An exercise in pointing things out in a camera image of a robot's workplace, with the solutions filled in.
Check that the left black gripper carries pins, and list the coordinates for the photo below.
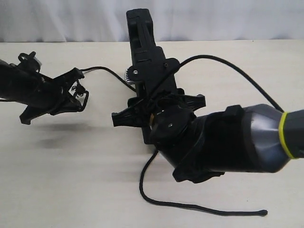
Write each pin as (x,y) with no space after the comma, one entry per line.
(45,95)

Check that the black plastic carry case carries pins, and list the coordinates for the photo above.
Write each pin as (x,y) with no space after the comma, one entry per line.
(141,37)

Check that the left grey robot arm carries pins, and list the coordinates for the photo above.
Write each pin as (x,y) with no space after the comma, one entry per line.
(10,89)

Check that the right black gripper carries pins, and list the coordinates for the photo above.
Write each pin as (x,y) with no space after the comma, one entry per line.
(141,111)

